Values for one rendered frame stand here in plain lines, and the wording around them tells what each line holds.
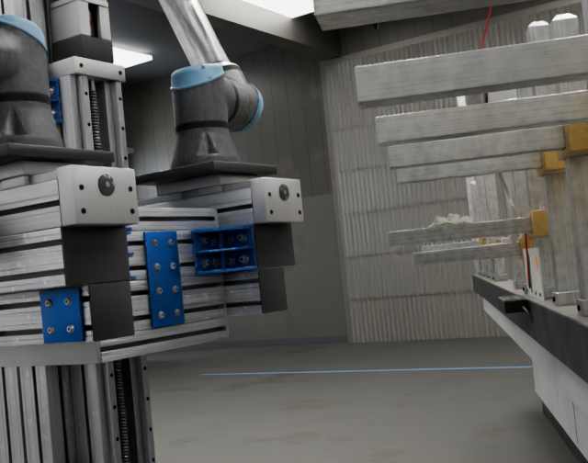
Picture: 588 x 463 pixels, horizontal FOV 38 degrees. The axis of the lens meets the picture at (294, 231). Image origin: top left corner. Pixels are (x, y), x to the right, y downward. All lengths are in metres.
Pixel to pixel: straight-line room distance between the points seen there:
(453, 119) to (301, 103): 8.52
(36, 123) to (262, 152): 8.28
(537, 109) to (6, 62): 0.87
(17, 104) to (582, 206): 0.89
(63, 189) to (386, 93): 0.73
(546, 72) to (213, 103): 1.22
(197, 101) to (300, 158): 7.58
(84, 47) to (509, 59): 1.16
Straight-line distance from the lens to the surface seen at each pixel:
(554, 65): 0.71
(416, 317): 8.70
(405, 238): 1.68
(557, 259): 1.48
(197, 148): 1.81
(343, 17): 0.46
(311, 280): 9.31
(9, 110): 1.47
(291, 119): 9.50
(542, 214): 1.66
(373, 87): 0.70
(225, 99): 1.88
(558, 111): 0.95
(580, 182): 1.24
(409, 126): 0.94
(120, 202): 1.38
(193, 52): 2.04
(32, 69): 1.50
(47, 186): 1.36
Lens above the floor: 0.80
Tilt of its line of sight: 3 degrees up
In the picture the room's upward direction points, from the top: 6 degrees counter-clockwise
